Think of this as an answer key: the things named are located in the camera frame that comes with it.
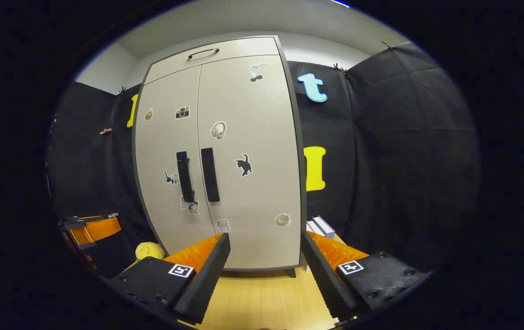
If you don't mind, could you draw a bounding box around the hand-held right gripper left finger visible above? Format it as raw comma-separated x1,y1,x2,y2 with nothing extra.
109,232,231,325

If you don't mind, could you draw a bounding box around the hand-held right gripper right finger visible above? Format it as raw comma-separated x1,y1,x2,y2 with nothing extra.
300,231,432,321

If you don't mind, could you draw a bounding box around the beige double-door shoe cabinet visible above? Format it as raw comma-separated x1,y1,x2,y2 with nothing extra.
132,36,307,278

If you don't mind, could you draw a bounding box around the cabinet door with camera sticker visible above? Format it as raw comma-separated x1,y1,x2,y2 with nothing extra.
135,66,229,269

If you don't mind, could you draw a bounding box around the cabinet door with headphone sticker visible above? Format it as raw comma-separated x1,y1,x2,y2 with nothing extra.
196,55,303,271

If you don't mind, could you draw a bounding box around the beige cabinet drawer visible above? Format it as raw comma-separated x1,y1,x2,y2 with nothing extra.
144,37,286,85

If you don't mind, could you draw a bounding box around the yellow plush toy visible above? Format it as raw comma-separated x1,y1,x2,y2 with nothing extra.
135,242,166,262

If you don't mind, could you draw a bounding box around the black backdrop cloth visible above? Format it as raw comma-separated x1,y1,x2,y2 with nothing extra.
48,41,480,278

